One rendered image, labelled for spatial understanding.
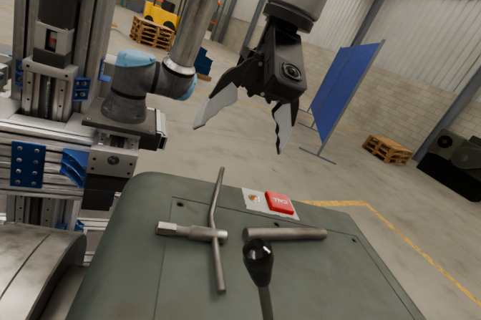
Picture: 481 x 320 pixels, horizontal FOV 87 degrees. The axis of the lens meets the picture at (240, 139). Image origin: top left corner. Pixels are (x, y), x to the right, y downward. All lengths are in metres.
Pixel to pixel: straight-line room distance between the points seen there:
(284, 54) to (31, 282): 0.40
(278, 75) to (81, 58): 0.91
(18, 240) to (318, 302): 0.44
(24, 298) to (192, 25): 0.72
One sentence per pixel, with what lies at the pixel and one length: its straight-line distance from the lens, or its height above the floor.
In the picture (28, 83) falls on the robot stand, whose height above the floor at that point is 1.18.
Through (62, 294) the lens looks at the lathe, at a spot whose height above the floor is 1.19.
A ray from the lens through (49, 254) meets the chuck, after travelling 0.44.
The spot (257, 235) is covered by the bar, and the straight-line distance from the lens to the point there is 0.49.
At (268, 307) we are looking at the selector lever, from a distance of 0.32.
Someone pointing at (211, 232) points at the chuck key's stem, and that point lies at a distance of 0.45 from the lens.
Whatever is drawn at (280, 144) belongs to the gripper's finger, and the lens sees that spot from 0.41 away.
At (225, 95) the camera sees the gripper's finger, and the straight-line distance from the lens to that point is 0.36.
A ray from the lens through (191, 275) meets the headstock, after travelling 0.41.
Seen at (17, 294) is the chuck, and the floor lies 1.24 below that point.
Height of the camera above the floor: 1.58
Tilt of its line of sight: 21 degrees down
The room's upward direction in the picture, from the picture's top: 23 degrees clockwise
